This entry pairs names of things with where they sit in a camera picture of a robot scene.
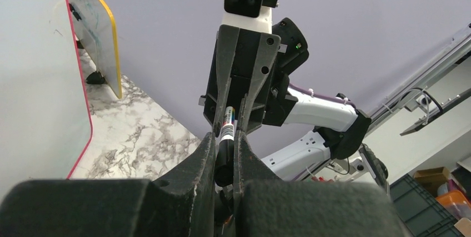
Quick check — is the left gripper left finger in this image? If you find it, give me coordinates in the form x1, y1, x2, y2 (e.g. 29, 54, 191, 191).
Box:
1, 133, 216, 236

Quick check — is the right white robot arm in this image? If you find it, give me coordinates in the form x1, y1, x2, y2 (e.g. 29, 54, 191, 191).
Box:
199, 18, 389, 189

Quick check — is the pink framed whiteboard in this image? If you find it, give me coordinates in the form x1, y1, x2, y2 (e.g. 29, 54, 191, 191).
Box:
1, 0, 92, 196

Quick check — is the yellow framed whiteboard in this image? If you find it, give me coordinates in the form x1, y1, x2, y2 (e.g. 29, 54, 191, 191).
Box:
68, 0, 122, 99

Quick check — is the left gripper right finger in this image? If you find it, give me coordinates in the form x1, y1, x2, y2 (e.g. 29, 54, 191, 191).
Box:
234, 131, 403, 236

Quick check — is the white whiteboard marker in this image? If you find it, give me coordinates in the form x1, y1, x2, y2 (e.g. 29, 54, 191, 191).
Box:
214, 106, 235, 187

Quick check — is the black storage crate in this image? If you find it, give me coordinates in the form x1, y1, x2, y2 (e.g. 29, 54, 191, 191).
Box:
390, 174, 463, 237

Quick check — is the aluminium frame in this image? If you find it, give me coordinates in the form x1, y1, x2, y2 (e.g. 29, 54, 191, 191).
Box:
367, 24, 470, 136

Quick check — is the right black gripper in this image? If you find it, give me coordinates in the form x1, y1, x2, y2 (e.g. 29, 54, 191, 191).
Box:
203, 24, 289, 137

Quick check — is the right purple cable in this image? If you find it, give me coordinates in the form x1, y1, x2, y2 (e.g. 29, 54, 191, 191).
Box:
288, 82, 358, 109

